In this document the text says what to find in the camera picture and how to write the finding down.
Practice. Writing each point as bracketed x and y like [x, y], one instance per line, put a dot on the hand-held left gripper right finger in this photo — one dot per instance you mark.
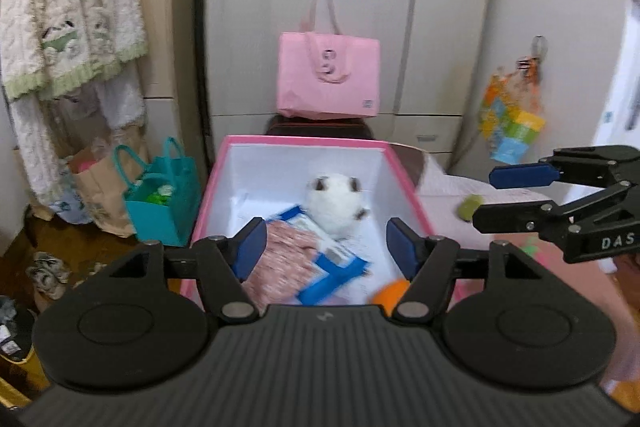
[400, 247]

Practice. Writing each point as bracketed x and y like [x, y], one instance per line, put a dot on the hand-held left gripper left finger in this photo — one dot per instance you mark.
[251, 247]

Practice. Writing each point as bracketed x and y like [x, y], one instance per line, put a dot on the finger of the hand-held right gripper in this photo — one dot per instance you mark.
[510, 218]
[520, 176]

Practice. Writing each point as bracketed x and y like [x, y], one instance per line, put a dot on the floral fabric pouch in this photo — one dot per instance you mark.
[285, 257]

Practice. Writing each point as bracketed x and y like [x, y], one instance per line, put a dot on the green soft toy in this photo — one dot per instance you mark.
[469, 208]

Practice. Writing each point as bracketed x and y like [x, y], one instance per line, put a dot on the orange ball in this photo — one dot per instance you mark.
[392, 296]

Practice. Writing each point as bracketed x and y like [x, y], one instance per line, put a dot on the blue wet wipes packet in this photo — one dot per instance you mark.
[340, 279]

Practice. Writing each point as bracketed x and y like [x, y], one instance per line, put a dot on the white brown plush toy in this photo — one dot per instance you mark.
[335, 207]

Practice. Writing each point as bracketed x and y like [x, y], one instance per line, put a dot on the pink storage box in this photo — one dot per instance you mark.
[270, 172]

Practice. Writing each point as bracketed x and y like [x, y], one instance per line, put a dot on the colourful paper bag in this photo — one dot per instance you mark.
[510, 127]

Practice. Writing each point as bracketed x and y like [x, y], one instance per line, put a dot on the brown blanket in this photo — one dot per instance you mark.
[410, 162]

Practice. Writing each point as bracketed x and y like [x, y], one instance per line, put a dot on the teal tote bag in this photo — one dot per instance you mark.
[165, 207]

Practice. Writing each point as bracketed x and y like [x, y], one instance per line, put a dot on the white door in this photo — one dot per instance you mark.
[620, 82]

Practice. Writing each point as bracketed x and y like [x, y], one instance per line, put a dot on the dark stool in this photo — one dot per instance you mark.
[320, 128]

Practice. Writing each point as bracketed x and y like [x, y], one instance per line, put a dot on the brown paper bag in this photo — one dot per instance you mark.
[100, 199]

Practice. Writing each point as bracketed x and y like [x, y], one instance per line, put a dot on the pink tote bag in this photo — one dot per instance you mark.
[327, 82]

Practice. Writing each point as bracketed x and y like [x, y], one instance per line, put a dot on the grey patterned shoe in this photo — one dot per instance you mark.
[47, 274]

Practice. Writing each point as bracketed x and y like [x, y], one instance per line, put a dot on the black vertical pole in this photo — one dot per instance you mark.
[200, 32]

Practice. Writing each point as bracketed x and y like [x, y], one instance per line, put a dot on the beige wardrobe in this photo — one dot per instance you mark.
[375, 7]

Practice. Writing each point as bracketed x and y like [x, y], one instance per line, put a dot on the white fleece garment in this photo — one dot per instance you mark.
[35, 142]

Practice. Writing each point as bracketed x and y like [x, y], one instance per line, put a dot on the cream knitted cardigan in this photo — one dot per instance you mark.
[65, 7]

